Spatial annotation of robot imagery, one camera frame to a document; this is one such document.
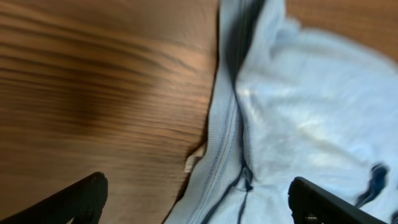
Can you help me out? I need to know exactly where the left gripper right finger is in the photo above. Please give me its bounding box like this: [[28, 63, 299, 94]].
[[289, 177, 386, 224]]

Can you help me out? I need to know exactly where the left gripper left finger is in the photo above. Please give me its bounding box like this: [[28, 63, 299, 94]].
[[1, 172, 108, 224]]

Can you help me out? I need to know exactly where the light blue printed t-shirt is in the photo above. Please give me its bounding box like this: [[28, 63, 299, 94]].
[[166, 1, 397, 223]]

